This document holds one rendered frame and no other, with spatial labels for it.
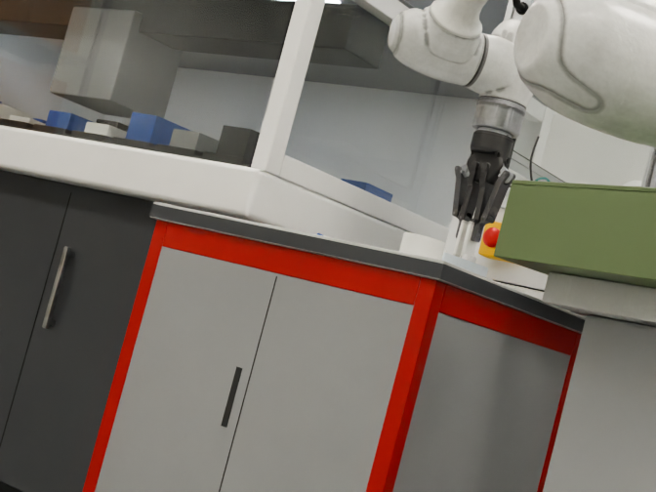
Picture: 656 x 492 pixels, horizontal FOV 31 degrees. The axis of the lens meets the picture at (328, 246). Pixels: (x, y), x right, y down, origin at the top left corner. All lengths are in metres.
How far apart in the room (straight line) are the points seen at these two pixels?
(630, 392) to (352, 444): 0.52
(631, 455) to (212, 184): 1.35
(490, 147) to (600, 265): 0.80
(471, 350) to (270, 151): 0.78
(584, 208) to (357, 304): 0.53
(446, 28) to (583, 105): 0.70
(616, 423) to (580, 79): 0.41
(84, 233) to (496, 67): 1.17
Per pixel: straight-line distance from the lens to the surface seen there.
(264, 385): 1.93
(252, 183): 2.48
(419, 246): 1.89
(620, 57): 1.42
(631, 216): 1.39
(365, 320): 1.84
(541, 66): 1.42
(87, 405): 2.79
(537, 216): 1.48
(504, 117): 2.17
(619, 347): 1.49
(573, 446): 1.51
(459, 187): 2.21
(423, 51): 2.12
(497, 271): 2.41
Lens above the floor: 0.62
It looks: 4 degrees up
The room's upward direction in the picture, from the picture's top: 15 degrees clockwise
